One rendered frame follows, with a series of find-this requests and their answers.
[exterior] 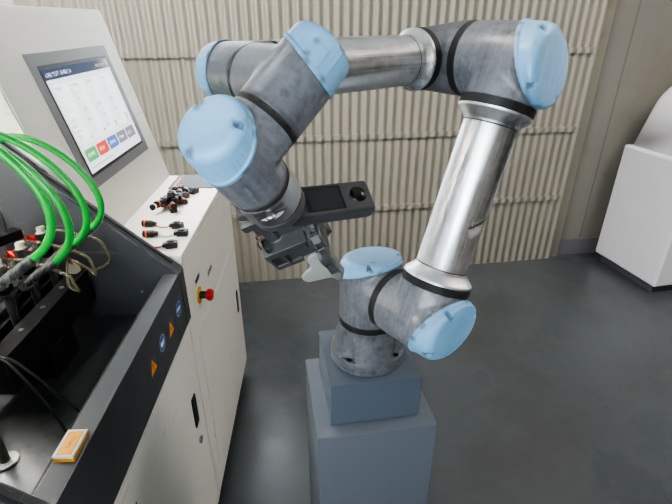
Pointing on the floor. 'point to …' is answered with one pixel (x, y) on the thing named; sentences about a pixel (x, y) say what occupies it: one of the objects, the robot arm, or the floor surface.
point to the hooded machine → (643, 205)
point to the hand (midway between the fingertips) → (336, 252)
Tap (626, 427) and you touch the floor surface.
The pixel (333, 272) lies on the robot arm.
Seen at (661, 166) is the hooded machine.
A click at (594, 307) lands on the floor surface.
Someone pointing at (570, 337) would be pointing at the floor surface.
